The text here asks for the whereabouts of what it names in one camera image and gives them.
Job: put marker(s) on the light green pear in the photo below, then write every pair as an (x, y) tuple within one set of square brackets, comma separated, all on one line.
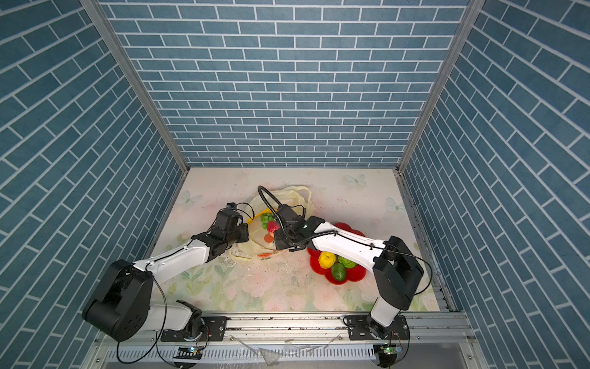
[(346, 263)]

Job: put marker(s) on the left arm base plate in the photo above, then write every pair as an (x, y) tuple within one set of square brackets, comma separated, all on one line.
[(201, 329)]

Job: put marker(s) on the aluminium front rail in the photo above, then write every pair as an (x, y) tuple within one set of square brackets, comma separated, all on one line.
[(324, 327)]

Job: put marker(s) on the yellow lemon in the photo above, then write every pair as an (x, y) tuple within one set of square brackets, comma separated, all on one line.
[(327, 260)]

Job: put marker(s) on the cream printed plastic bag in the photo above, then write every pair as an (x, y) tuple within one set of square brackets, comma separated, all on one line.
[(257, 248)]

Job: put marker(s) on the dark green lime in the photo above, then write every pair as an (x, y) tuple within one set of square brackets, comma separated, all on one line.
[(338, 273)]

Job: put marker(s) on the red flower-shaped plate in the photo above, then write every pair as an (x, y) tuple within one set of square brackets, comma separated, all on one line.
[(353, 275)]

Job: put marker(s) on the yellow banana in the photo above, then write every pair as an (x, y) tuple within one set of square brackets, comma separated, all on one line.
[(259, 215)]

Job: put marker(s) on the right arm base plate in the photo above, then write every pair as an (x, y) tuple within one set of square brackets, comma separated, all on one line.
[(364, 328)]

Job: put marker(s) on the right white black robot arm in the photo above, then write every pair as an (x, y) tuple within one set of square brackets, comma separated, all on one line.
[(396, 270)]

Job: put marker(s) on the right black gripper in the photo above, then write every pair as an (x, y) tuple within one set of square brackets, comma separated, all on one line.
[(280, 245)]

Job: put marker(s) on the green grape bunch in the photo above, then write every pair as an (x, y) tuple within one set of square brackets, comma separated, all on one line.
[(266, 218)]

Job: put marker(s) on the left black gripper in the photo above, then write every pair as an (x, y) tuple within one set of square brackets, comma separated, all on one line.
[(244, 234)]

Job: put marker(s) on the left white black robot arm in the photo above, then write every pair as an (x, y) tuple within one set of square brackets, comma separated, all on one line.
[(122, 303)]

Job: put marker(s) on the red strawberry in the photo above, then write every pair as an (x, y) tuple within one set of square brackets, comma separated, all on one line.
[(272, 227)]

